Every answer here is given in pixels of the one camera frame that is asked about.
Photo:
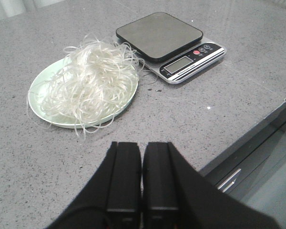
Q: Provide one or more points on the white vermicelli noodle bundle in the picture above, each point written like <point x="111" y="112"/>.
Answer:
<point x="96" y="82"/>

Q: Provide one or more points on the silver drawer handle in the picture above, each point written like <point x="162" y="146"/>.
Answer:
<point x="230" y="181"/>

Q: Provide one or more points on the light green round plate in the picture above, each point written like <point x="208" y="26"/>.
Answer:
<point x="38" y="90"/>

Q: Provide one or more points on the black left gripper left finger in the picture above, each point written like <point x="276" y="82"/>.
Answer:
<point x="111" y="198"/>

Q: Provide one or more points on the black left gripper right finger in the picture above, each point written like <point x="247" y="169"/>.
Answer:
<point x="175" y="196"/>

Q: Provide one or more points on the black silver kitchen scale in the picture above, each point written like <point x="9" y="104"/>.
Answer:
<point x="170" y="48"/>

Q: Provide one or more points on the white pleated curtain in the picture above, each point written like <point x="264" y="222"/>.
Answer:
<point x="10" y="8"/>

